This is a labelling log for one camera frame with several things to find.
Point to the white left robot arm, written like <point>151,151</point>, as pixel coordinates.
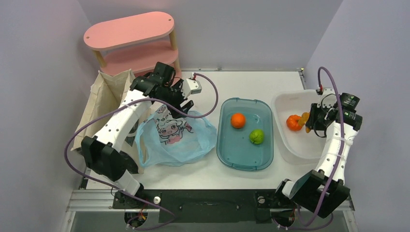
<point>102,151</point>

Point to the yellow-orange bumpy food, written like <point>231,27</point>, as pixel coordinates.
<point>303,120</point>

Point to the teal transparent plastic tub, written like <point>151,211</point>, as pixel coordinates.
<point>234,148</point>

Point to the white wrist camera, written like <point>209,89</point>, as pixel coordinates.
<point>190,86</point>
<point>325,93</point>

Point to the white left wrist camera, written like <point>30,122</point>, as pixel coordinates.
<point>190,86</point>

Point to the orange mandarin fruit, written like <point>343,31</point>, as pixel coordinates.
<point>238,120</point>

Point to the pink three-tier shelf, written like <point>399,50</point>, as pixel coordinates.
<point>134,43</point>

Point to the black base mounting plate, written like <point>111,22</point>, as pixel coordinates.
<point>222,206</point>

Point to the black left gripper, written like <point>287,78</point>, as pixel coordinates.
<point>181,100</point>

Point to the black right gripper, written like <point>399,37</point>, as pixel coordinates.
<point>315,110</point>

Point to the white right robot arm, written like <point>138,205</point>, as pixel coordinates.
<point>322,190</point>

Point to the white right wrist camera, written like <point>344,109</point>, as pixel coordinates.
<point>325,93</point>

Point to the beige canvas tote bag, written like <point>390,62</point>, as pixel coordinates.
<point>106,94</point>

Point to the green round fruit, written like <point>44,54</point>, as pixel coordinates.
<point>256,136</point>

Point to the white plastic basket tub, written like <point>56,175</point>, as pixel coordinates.
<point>299,147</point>

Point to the light blue plastic grocery bag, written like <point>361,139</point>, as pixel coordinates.
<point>174,142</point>

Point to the small orange pumpkin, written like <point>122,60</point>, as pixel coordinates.
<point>292,123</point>

